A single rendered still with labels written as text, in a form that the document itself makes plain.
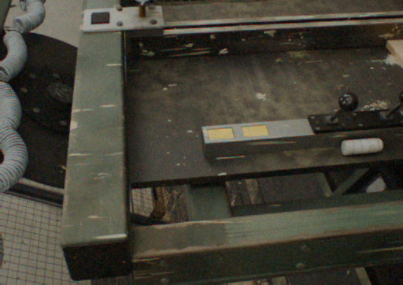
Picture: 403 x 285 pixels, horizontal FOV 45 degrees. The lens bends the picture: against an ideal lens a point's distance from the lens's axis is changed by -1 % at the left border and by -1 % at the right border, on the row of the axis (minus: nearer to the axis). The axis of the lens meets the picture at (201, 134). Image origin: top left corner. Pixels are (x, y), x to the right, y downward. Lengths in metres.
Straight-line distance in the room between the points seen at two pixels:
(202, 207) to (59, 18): 5.99
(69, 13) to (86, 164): 5.97
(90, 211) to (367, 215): 0.45
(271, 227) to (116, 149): 0.30
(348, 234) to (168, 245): 0.29
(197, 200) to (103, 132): 0.22
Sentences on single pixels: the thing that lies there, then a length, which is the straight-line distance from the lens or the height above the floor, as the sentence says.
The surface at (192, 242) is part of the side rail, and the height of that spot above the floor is 1.77.
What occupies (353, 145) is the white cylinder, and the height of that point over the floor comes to 1.46.
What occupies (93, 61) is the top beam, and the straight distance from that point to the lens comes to 1.09.
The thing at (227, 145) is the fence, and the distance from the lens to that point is 0.97.
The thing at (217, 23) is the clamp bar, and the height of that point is 1.66.
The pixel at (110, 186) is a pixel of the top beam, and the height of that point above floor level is 1.90.
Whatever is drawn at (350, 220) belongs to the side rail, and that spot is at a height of 1.54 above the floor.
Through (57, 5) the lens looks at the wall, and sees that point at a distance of 6.74.
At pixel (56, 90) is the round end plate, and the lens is 1.80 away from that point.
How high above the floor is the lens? 2.15
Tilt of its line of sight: 26 degrees down
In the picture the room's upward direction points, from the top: 70 degrees counter-clockwise
